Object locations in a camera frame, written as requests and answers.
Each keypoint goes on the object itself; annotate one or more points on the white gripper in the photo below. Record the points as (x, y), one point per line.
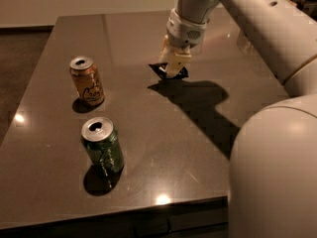
(184, 33)

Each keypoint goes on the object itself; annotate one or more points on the black RXBAR chocolate bar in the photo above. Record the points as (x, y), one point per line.
(159, 69)

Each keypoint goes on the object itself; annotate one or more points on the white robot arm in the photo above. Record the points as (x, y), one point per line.
(273, 166)

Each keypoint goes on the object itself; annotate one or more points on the orange LaCroix soda can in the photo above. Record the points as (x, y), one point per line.
(85, 75)

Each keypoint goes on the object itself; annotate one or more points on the green soda can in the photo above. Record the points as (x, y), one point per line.
(99, 137)

